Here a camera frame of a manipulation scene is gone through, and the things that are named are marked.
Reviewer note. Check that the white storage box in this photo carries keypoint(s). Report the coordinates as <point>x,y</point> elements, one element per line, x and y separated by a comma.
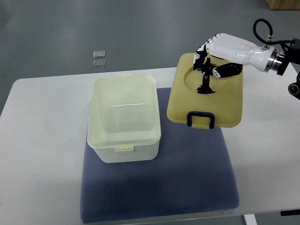
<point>124,119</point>

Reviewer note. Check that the cardboard box corner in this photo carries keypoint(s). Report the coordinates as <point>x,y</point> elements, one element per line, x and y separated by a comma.
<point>284,4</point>

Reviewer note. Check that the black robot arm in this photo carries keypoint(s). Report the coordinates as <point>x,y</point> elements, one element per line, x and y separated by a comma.
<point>287,61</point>

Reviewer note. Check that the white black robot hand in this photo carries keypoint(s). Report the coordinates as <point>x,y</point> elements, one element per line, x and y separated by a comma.
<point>239,51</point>

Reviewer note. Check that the blue grey cushion mat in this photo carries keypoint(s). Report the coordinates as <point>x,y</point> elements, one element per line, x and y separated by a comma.
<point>192,173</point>

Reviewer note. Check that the black table bracket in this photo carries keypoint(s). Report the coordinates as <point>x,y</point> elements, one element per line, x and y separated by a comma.
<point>290,213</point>

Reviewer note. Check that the yellow box lid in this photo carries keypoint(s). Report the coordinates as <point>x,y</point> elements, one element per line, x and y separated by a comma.
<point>220,108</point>

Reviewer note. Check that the lower clear floor tile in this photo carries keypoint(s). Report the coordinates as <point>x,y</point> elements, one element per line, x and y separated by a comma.
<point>99,63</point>

